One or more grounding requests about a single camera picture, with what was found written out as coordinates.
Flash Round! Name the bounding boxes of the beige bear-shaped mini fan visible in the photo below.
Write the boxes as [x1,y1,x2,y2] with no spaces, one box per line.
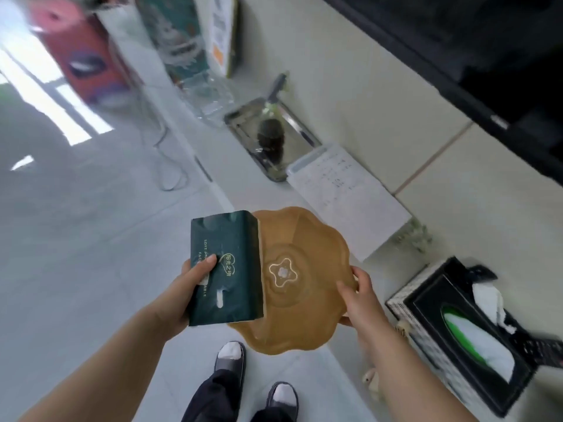
[361,320,412,403]

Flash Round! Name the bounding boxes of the white calligraphy plaque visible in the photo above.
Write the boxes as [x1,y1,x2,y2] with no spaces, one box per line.
[205,0,242,79]

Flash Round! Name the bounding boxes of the person's right leg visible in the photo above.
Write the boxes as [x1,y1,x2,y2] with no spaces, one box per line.
[249,381,300,422]

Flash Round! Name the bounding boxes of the person's leg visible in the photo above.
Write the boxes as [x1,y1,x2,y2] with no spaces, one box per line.
[249,381,300,422]
[181,341,247,422]

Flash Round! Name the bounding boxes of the stainless steel tray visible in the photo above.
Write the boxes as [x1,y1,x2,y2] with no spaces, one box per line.
[223,97,323,183]

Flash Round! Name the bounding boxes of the white handwritten paper stack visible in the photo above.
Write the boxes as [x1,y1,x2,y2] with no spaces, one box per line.
[286,143,412,263]

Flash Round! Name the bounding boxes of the green white tissue pack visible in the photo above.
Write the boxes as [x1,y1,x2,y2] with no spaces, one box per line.
[441,305,516,384]

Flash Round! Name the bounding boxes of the clear glass ashtray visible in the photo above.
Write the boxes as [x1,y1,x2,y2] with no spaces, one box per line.
[181,73,239,124]

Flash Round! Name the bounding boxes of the white cable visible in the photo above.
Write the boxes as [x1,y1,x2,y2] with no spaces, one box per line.
[140,90,191,192]

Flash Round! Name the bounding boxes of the person's left leg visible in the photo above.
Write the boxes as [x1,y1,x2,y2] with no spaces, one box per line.
[181,341,247,422]

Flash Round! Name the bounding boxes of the pink plastic stool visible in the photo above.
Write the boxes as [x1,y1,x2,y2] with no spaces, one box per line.
[27,0,134,107]

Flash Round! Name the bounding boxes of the dark green tissue pack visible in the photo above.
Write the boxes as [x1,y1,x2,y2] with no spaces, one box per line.
[188,210,265,327]

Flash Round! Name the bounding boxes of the person's right forearm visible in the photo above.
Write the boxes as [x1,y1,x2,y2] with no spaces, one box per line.
[356,322,478,422]

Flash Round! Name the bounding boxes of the golden flower-shaped snack tray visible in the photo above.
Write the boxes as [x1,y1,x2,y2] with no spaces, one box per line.
[228,206,358,356]

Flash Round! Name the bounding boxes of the glass bottle with pump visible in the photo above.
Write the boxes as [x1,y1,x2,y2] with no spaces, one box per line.
[256,73,290,164]

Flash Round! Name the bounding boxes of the white crumpled tissue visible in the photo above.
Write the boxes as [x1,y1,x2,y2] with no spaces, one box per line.
[472,283,516,335]

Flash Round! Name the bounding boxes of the person's left hand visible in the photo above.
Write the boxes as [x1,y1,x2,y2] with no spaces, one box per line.
[148,253,219,344]

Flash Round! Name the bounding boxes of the black remote control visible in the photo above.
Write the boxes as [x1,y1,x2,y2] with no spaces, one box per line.
[518,337,563,370]

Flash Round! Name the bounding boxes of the black television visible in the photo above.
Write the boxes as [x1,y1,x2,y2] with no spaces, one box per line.
[316,0,563,188]

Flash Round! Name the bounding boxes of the person's left forearm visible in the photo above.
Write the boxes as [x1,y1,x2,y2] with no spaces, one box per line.
[19,305,170,422]

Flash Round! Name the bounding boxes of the person's right hand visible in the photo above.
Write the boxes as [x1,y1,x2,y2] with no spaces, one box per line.
[335,266,393,346]

